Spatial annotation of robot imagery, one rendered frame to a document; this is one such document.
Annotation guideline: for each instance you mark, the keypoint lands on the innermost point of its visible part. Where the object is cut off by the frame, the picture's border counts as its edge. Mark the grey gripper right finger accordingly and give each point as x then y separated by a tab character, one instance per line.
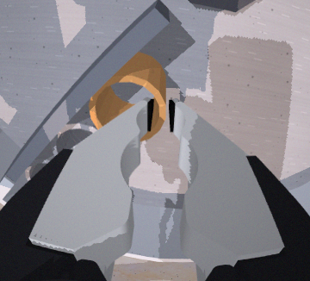
235	211

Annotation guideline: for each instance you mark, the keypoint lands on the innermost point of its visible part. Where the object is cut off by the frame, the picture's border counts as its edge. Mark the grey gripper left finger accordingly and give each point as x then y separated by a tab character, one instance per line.
78	206

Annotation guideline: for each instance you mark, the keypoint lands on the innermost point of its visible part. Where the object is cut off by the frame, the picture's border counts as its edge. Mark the bronze bushing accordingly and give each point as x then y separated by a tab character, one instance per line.
141	69

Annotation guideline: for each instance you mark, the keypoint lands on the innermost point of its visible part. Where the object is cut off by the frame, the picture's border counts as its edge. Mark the grey metal bushing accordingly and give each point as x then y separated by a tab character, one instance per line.
44	157
72	133

